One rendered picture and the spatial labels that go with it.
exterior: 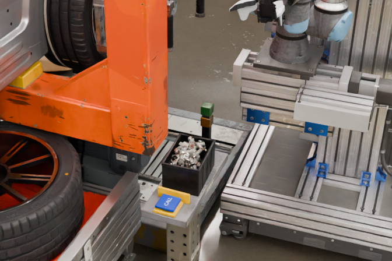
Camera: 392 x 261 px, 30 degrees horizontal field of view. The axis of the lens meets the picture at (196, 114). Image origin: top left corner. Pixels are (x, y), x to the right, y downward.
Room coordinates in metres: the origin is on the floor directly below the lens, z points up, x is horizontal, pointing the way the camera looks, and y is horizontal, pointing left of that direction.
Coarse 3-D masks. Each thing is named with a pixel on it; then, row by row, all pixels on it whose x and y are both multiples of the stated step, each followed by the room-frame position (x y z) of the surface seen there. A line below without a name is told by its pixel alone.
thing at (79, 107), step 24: (96, 72) 2.24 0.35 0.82; (0, 96) 2.37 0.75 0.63; (24, 96) 2.33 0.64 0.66; (48, 96) 2.30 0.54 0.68; (72, 96) 2.28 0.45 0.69; (96, 96) 2.25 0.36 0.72; (24, 120) 2.34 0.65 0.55; (48, 120) 2.30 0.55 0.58; (72, 120) 2.26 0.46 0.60; (96, 120) 2.22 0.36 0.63
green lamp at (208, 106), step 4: (204, 104) 2.29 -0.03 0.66; (208, 104) 2.29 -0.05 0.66; (212, 104) 2.29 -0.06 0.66; (204, 108) 2.27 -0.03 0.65; (208, 108) 2.27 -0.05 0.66; (212, 108) 2.29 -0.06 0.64; (204, 112) 2.27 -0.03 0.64; (208, 112) 2.27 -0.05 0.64; (212, 112) 2.29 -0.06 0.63; (208, 116) 2.27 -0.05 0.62
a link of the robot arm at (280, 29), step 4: (312, 4) 2.36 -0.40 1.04; (276, 24) 2.39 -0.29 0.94; (276, 28) 2.39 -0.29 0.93; (280, 28) 2.37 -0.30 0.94; (280, 32) 2.36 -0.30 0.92; (284, 32) 2.35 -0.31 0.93; (304, 32) 2.32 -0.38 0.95; (288, 36) 2.34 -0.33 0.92; (292, 36) 2.34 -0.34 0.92; (296, 36) 2.34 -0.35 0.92; (300, 36) 2.35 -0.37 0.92
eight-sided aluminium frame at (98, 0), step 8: (96, 0) 2.55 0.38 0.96; (96, 8) 2.55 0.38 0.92; (96, 16) 2.55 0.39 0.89; (96, 24) 2.55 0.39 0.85; (96, 32) 2.55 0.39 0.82; (104, 32) 2.59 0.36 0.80; (96, 40) 2.56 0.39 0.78; (104, 40) 2.57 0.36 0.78; (104, 48) 2.54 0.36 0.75; (104, 56) 2.59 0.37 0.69
